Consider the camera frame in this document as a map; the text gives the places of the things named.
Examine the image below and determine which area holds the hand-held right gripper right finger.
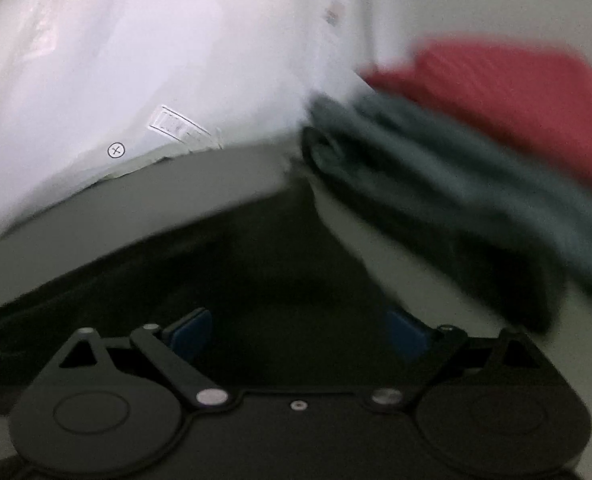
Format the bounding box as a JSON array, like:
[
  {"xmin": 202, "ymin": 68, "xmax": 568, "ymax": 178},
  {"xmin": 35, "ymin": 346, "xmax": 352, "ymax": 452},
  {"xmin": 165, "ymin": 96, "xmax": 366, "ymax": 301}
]
[{"xmin": 371, "ymin": 310, "xmax": 549, "ymax": 403}]

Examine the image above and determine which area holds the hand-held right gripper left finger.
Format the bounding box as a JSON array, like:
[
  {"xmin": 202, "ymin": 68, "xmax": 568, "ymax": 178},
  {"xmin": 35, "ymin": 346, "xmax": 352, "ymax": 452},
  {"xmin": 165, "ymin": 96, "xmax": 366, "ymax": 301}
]
[{"xmin": 50, "ymin": 308, "xmax": 229, "ymax": 407}]

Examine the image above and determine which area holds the black garment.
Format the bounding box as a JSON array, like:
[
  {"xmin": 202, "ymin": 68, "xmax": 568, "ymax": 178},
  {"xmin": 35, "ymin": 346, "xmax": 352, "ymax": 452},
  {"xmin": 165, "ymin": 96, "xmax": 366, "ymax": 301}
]
[{"xmin": 0, "ymin": 180, "xmax": 427, "ymax": 403}]

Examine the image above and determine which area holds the dark grey folded garment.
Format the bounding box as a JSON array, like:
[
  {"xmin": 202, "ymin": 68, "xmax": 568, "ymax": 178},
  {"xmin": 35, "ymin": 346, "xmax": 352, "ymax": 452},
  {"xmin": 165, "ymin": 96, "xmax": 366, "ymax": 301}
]
[{"xmin": 301, "ymin": 127, "xmax": 567, "ymax": 335}]

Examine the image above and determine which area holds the teal folded garment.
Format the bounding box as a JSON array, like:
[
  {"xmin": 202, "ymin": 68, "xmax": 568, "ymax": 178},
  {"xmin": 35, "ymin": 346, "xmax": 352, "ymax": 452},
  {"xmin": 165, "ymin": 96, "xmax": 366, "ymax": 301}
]
[{"xmin": 306, "ymin": 92, "xmax": 592, "ymax": 306}]

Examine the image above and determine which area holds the red textured folded garment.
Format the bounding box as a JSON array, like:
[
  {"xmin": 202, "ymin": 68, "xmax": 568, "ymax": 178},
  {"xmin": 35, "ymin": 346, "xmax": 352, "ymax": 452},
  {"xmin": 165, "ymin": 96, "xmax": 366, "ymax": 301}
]
[{"xmin": 361, "ymin": 35, "xmax": 592, "ymax": 196}]

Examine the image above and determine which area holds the carrot printed white curtain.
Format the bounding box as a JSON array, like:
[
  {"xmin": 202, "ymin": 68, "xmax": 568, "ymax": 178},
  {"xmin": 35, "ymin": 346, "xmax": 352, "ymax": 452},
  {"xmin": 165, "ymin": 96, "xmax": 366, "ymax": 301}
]
[{"xmin": 0, "ymin": 0, "xmax": 377, "ymax": 243}]

